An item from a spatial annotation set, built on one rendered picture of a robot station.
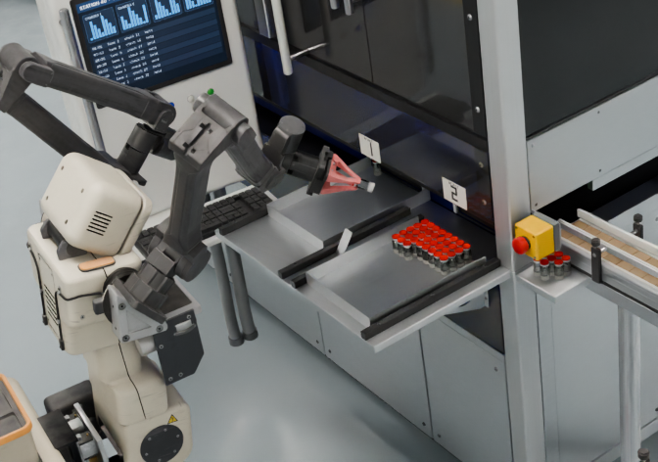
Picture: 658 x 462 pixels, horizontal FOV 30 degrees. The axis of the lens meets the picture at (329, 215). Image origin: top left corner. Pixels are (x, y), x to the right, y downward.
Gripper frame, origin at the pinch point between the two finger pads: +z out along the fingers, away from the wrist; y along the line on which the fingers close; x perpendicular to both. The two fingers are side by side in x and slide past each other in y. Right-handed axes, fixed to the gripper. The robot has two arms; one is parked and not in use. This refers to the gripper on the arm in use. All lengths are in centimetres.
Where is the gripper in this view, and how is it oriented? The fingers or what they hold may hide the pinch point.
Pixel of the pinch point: (354, 183)
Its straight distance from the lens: 263.0
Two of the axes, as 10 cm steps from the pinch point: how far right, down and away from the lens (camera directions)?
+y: 2.9, -5.8, -7.6
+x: 1.7, -7.6, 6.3
